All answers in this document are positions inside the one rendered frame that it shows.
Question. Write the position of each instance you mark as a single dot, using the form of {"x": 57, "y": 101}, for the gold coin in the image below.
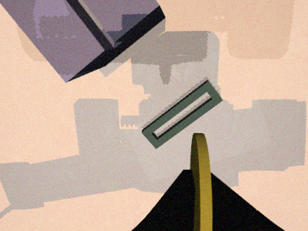
{"x": 200, "y": 165}

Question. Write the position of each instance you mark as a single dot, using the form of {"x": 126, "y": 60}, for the dark green rectangular holder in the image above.
{"x": 215, "y": 99}

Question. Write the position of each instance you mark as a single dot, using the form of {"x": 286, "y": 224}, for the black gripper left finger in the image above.
{"x": 175, "y": 211}

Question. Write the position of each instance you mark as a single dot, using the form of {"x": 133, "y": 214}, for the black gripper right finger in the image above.
{"x": 230, "y": 212}

